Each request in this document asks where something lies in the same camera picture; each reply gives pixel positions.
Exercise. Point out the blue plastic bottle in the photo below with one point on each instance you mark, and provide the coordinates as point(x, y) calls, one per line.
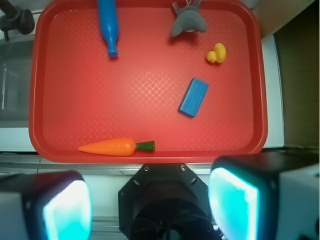
point(109, 26)

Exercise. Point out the steel sink basin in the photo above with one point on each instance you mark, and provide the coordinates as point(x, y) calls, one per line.
point(15, 81)

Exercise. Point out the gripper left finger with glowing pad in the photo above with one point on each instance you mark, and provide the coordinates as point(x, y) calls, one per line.
point(45, 206)

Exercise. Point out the red plastic tray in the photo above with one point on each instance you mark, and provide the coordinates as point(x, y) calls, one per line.
point(79, 95)

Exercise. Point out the yellow rubber duck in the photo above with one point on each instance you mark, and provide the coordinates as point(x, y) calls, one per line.
point(218, 54)

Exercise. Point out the dark metal faucet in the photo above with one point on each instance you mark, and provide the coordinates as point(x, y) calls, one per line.
point(15, 18)

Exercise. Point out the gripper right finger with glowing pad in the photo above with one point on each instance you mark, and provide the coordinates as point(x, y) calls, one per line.
point(272, 195)

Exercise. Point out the grey plush toy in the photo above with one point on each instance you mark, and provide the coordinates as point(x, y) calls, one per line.
point(188, 19)

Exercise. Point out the blue rectangular block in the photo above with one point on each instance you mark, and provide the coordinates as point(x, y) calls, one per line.
point(193, 97)

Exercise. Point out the orange toy carrot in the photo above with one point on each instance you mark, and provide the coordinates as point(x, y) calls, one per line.
point(122, 147)

